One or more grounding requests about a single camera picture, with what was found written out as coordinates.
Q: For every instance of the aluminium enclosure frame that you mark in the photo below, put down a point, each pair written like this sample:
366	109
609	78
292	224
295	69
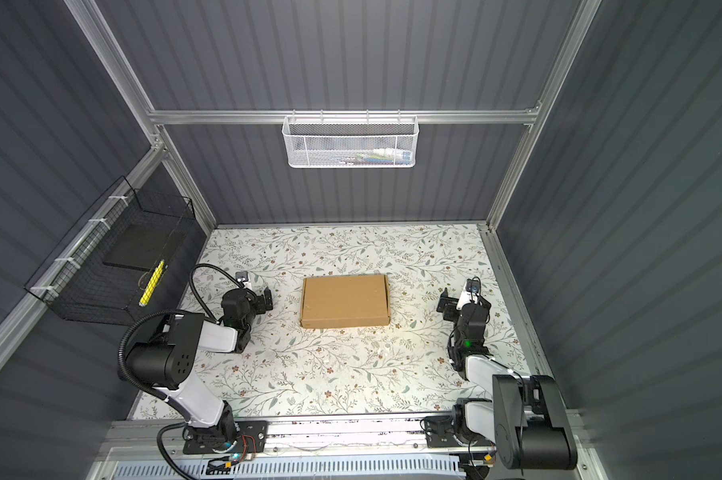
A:
189	98

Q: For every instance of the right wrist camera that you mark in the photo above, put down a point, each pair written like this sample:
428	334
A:
471	293

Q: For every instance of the items in white basket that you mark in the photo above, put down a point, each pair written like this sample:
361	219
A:
378	157

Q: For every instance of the yellow marker pen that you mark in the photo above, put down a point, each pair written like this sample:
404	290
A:
152	284

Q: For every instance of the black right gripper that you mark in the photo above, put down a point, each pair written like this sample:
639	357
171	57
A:
449	304

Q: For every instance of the white wire mesh basket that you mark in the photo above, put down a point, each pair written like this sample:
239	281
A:
317	143

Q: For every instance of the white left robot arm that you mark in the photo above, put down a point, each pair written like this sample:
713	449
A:
157	355

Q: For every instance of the black wire mesh basket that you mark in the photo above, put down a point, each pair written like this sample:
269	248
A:
101	274

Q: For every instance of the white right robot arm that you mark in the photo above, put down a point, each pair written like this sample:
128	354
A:
525	417

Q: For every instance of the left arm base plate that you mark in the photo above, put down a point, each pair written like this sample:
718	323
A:
247	437

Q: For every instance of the white perforated front rail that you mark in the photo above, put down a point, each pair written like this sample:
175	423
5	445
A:
409	466

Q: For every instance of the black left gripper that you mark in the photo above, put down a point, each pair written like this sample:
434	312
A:
259	305

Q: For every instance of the brown cardboard box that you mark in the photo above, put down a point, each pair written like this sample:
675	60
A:
349	301

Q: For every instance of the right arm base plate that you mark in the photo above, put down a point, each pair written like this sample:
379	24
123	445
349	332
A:
440	432

